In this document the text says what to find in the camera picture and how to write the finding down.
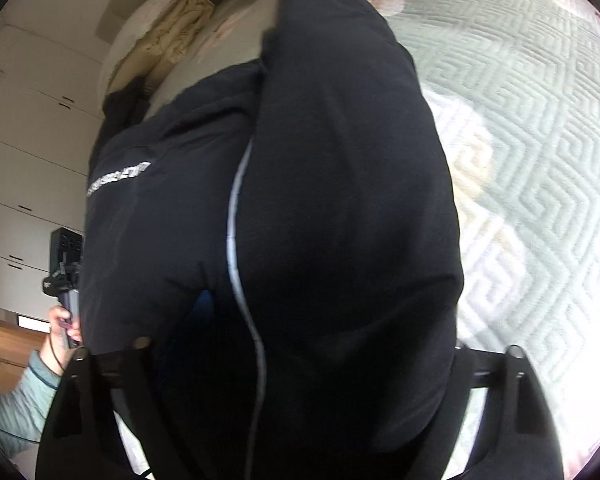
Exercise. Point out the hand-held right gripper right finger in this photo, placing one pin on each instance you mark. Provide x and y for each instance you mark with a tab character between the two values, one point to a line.
480	367

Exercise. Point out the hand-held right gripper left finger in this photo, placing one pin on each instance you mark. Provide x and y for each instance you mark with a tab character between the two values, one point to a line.
142	360

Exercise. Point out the dark navy jacket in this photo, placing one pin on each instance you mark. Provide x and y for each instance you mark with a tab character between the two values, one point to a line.
330	210

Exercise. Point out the person's left forearm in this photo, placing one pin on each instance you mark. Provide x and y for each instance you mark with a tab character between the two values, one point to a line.
15	400

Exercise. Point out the person's left hand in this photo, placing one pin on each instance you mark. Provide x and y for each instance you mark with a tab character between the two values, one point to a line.
56	317

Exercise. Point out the white wardrobe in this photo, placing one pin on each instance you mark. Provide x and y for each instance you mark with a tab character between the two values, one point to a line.
30	160

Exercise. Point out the dark cloth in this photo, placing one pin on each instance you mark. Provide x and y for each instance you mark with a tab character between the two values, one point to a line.
125	102

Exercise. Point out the green floral bedspread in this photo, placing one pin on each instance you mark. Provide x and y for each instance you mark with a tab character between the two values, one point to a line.
530	160

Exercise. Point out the beige cloth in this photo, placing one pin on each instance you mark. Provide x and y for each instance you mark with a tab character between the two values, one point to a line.
180	25

